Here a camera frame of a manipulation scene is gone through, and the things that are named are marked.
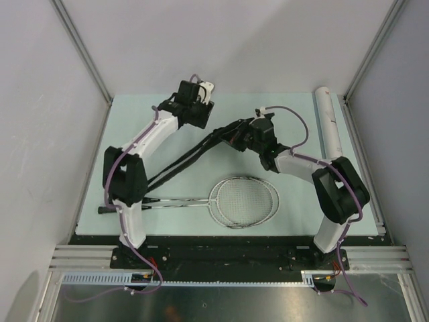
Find aluminium frame rail right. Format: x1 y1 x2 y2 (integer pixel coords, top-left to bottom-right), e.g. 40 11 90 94
338 95 428 321

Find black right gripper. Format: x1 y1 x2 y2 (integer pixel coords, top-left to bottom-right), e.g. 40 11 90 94
219 120 263 154

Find black Crossway racket bag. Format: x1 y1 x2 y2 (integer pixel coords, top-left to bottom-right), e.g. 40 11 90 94
143 115 255 199

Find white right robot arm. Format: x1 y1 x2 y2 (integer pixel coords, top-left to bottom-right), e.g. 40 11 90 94
221 113 370 269

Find white slotted cable duct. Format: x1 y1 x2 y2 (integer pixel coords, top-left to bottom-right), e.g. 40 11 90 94
62 272 314 288

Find black white badminton racket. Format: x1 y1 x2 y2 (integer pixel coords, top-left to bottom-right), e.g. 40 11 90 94
97 176 282 231

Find white shuttlecock tube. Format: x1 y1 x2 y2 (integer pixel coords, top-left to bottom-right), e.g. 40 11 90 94
314 87 343 159

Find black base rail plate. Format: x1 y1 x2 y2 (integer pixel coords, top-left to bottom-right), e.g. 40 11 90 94
69 235 387 282

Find left aluminium frame post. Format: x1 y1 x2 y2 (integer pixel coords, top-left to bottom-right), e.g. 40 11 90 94
50 0 113 107

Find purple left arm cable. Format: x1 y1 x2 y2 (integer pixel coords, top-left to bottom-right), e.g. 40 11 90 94
63 73 202 303

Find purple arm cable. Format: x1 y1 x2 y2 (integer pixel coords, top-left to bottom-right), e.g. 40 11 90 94
63 73 202 303
264 105 369 307

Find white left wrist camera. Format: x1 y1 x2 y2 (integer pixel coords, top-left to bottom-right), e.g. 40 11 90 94
197 80 215 105

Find aluminium frame post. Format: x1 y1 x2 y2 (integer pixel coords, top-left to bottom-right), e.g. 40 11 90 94
343 0 409 103
50 0 113 107

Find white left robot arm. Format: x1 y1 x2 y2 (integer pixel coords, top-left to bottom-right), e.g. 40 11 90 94
102 78 215 268

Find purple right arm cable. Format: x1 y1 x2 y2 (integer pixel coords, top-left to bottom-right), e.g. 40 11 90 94
264 105 369 307

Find right aluminium frame post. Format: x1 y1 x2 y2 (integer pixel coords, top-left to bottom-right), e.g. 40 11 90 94
343 0 409 103

